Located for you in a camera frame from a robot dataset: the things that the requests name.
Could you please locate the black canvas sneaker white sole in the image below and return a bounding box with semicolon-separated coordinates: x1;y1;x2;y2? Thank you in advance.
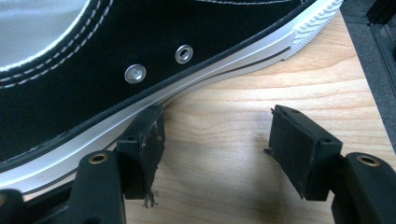
0;0;345;202

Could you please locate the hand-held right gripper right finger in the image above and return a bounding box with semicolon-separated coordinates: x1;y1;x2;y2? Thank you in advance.
263;105;344;202

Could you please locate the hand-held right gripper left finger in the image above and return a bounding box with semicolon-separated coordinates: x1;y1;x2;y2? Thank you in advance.
116;105;166;208

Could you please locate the metal rail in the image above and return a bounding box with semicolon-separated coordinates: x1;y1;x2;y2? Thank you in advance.
364;0;396;105

